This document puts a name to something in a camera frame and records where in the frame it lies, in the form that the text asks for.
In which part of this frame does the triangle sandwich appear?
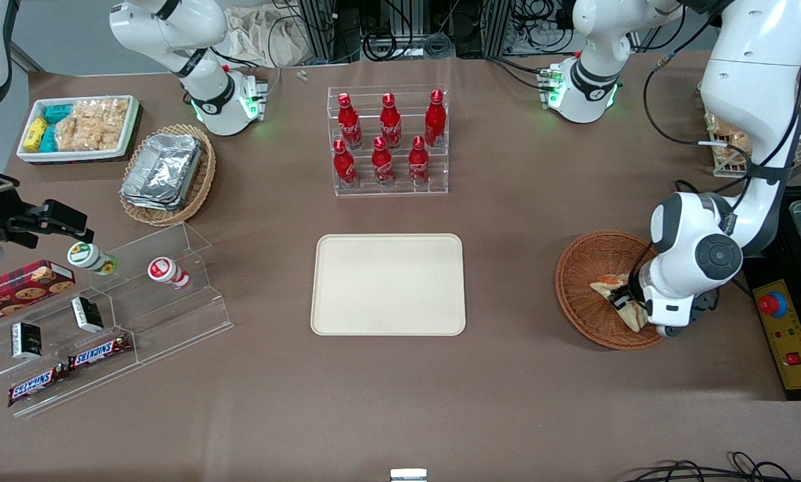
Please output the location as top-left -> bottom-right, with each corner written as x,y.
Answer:
589,273 -> 650,332

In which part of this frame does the brown wicker basket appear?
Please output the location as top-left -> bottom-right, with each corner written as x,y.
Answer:
555,230 -> 669,351

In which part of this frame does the white snack tray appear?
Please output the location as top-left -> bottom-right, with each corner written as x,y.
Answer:
17,95 -> 140,163

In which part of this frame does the silver foil tray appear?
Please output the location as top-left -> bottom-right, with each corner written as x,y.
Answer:
120,133 -> 203,212

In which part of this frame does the light wicker basket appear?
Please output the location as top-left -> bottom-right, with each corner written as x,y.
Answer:
119,124 -> 217,227

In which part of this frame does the cream plastic tray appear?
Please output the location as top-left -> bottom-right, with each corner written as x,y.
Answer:
310,234 -> 466,336

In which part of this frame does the green lid yogurt cup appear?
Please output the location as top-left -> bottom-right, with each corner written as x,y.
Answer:
67,242 -> 118,276

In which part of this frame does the red plaid cookie box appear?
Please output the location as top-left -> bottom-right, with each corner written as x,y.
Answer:
0,260 -> 76,329

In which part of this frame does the small yellow box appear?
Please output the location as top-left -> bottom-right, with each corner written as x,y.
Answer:
24,117 -> 50,150

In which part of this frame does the rice cracker bag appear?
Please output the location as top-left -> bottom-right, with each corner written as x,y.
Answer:
713,131 -> 754,168
56,98 -> 130,152
705,111 -> 735,137

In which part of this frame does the small black box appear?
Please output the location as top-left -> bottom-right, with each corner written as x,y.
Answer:
11,322 -> 43,361
71,297 -> 104,333

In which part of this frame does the red emergency stop button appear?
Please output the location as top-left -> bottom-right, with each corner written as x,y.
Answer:
759,292 -> 790,319

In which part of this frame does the red lid yogurt cup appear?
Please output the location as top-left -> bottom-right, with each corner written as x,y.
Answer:
147,257 -> 191,290

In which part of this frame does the yellow control panel box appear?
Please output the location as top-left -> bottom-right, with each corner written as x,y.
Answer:
748,278 -> 801,402

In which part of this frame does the clear acrylic stepped display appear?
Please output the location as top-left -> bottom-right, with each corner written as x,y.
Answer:
0,222 -> 234,419

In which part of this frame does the Snickers chocolate bar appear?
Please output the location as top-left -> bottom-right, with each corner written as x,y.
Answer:
7,364 -> 70,408
68,333 -> 133,371

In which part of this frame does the red cola bottle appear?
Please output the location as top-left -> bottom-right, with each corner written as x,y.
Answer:
424,89 -> 446,148
408,136 -> 430,186
380,92 -> 402,149
333,139 -> 359,188
371,136 -> 395,187
337,92 -> 363,149

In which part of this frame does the clear acrylic bottle rack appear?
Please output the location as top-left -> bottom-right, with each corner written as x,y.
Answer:
327,85 -> 449,197

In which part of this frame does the beige cloth bag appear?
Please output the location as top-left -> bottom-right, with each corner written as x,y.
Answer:
223,5 -> 307,68

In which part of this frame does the black floor cable bundle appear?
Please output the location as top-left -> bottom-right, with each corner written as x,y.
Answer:
624,452 -> 801,482

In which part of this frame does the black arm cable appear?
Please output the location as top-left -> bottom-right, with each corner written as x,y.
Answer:
643,50 -> 801,202

